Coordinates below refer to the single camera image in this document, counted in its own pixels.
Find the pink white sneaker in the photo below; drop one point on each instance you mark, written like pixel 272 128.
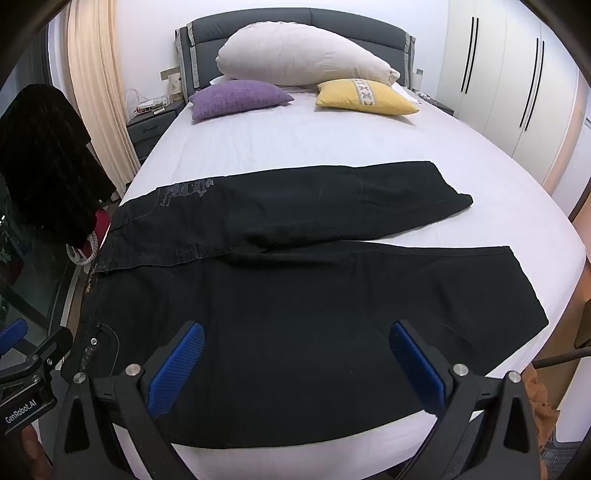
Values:
pixel 85 251

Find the white wardrobe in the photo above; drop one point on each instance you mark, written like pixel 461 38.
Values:
pixel 503 83

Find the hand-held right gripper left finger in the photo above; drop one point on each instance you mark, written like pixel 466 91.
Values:
pixel 178 364

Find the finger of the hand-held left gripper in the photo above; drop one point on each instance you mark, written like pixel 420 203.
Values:
pixel 48 350
pixel 11 336

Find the glass balcony door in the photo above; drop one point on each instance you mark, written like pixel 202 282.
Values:
pixel 41 286

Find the black pants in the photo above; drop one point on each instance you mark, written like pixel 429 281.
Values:
pixel 277 323

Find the bed with white sheet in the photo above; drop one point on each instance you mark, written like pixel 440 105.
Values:
pixel 300 143

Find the grey padded headboard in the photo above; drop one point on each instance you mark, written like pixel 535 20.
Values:
pixel 207 32

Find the large white pillow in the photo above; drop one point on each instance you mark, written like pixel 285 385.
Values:
pixel 295 55

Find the dark grey nightstand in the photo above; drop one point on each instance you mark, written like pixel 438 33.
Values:
pixel 443 108
pixel 147 131

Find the person's left hand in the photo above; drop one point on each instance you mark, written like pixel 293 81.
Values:
pixel 32 445

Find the cream curtain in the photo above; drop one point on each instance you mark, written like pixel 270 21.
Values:
pixel 99 92

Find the orange cloth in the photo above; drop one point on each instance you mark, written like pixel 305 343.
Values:
pixel 542 401

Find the grey mesh chair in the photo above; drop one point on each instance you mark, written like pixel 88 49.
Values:
pixel 561 457

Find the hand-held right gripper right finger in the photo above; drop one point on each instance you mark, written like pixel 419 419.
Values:
pixel 418 364

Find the black hanging garment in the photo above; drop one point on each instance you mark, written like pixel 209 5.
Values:
pixel 46 161

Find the purple cushion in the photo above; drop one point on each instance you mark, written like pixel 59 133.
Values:
pixel 240 97

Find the wall switch plate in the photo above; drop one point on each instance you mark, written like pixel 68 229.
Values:
pixel 170 74

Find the yellow cushion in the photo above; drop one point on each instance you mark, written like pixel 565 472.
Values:
pixel 364 97

